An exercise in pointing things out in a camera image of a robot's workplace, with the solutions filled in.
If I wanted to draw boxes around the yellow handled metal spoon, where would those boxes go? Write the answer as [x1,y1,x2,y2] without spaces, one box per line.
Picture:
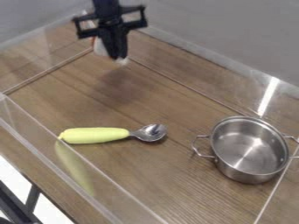
[58,124,166,144]

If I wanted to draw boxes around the black metal table leg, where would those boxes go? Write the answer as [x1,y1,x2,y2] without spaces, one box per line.
[0,180,42,224]

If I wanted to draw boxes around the clear acrylic enclosure wall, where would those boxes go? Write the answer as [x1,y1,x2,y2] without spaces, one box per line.
[0,19,299,224]

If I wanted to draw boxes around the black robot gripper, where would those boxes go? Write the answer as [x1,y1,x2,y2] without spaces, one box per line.
[72,0,146,60]

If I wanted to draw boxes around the silver metal pot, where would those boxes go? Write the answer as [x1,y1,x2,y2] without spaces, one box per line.
[190,115,299,185]

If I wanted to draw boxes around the white orange plush mushroom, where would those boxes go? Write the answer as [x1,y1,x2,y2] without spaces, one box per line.
[90,37,129,66]

